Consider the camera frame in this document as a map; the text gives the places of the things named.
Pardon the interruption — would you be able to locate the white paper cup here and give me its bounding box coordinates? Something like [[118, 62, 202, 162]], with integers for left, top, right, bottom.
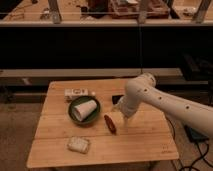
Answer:
[[73, 100, 97, 121]]

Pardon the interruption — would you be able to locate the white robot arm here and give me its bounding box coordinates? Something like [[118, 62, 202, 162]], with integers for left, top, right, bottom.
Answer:
[[117, 73, 213, 138]]

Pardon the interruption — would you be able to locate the black rectangular phone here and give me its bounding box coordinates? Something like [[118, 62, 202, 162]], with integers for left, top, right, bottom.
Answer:
[[112, 95, 123, 104]]

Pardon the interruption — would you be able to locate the black power adapter box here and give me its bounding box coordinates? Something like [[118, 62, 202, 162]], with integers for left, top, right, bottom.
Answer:
[[184, 125, 208, 143]]

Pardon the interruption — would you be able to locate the wooden folding table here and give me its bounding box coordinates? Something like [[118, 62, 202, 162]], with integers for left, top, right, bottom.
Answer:
[[27, 79, 179, 169]]

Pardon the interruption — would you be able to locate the white box with label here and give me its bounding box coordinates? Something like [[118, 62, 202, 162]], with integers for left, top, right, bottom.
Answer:
[[64, 88, 88, 100]]

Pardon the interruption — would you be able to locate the black floor cable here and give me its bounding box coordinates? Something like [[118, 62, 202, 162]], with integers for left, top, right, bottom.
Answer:
[[166, 116, 213, 171]]

